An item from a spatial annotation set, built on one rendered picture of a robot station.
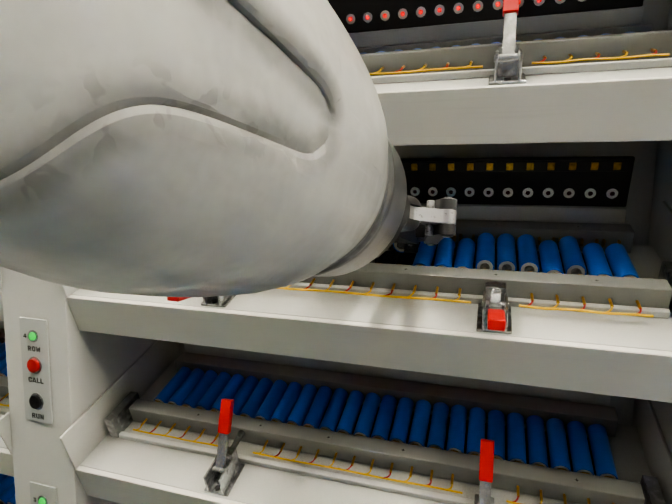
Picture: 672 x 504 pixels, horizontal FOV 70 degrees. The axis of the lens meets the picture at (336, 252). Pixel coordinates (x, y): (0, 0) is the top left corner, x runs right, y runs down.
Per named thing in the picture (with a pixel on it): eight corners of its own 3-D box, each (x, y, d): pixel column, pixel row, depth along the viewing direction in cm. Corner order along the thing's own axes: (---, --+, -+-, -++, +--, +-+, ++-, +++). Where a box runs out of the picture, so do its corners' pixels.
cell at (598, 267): (601, 259, 49) (613, 292, 43) (581, 258, 49) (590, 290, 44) (603, 242, 48) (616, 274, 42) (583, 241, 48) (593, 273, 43)
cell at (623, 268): (623, 259, 48) (639, 293, 43) (603, 258, 49) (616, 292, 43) (627, 243, 47) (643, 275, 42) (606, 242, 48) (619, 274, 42)
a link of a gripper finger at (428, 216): (362, 189, 31) (446, 188, 28) (387, 202, 35) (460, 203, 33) (360, 227, 30) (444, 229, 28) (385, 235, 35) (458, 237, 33)
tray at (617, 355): (711, 408, 36) (747, 302, 32) (78, 330, 55) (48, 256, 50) (644, 277, 53) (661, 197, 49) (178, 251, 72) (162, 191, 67)
